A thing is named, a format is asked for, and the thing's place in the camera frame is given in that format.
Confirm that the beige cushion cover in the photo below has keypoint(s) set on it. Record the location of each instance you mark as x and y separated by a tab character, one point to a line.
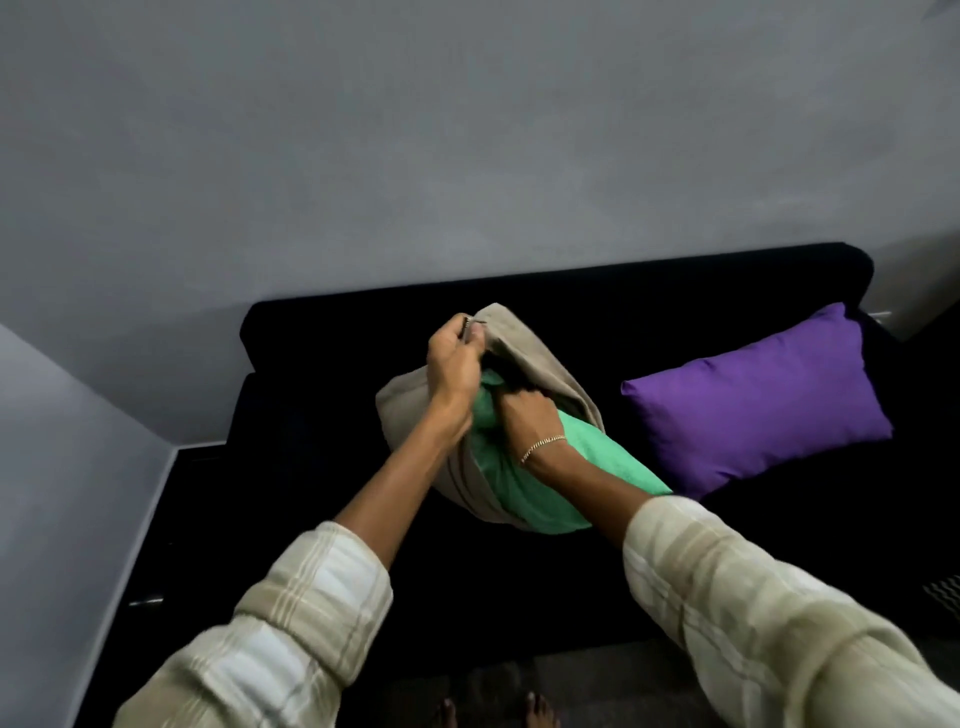
525	352

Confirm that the metal sofa leg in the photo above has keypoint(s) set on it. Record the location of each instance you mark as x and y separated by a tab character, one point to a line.
145	601

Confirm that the person's right forearm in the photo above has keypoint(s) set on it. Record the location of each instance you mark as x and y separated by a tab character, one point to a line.
720	592

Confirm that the person's left hand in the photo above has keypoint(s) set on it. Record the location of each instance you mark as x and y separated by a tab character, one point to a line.
452	372

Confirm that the black sofa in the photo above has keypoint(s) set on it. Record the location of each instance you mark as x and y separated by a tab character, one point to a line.
337	420

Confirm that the person's left fingers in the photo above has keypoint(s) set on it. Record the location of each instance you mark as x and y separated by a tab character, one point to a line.
452	335

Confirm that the person's foot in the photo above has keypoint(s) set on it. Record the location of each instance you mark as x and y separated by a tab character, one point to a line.
541	711
448	714

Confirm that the purple cushion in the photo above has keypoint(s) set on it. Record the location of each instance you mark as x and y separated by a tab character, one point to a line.
757	409

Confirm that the green cushion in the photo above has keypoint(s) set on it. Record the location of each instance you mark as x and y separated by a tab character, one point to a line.
570	472

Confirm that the black white zigzag textile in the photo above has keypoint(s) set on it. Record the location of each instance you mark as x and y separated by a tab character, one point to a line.
943	596

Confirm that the person's right fingers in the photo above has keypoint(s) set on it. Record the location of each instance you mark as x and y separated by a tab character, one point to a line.
507	397

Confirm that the person's right hand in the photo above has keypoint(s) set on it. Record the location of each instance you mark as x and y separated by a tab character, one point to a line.
534	420

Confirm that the person's left forearm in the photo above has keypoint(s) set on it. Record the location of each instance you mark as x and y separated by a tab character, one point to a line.
315	600

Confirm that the person's right foot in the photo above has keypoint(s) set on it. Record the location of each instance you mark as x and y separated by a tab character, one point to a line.
541	711

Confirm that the person's left foot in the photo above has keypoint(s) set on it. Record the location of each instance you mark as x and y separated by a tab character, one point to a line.
448	714

